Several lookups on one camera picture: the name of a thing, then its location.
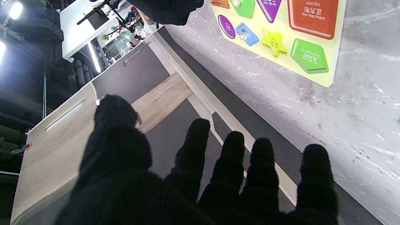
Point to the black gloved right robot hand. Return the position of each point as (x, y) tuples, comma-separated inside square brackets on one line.
[(168, 11)]

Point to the bright white studio lamp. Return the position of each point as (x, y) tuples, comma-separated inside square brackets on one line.
[(15, 10)]

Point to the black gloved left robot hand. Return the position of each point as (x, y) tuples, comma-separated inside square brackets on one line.
[(118, 175)]

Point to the blue diamond puzzle piece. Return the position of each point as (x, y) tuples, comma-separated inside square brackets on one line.
[(247, 34)]

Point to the green hexagon puzzle piece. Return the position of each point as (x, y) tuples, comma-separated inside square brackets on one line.
[(245, 7)]

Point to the white strip light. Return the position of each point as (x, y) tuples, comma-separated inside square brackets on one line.
[(94, 57)]

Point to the white background desk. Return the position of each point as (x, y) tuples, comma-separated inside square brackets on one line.
[(78, 31)]

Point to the white cabinet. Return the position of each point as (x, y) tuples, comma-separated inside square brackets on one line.
[(50, 156)]

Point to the yellow wooden shape puzzle board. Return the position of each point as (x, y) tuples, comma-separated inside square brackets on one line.
[(281, 34)]

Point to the wooden cutting board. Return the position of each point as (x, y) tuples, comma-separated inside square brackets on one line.
[(162, 100)]

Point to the light wooden shelf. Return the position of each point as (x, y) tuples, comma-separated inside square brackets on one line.
[(200, 90)]

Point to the orange clamp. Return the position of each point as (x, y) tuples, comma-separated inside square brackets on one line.
[(22, 148)]

